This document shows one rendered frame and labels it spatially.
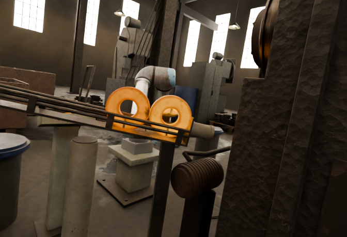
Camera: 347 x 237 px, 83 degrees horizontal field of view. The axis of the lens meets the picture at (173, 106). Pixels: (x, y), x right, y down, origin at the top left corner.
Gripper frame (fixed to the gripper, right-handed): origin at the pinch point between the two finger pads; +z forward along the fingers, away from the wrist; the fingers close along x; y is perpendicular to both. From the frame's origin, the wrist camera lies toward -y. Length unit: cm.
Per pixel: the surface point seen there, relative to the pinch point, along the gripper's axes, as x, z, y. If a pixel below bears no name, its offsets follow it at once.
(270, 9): 32, 10, 42
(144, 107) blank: -9.6, 1.1, -0.1
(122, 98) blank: -17.7, 1.6, 2.0
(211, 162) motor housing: 20.8, -10.2, -18.1
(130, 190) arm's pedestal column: -11, -81, -50
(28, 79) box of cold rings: -214, -301, 64
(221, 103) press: 329, -744, 164
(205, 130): 13.6, 0.6, -5.5
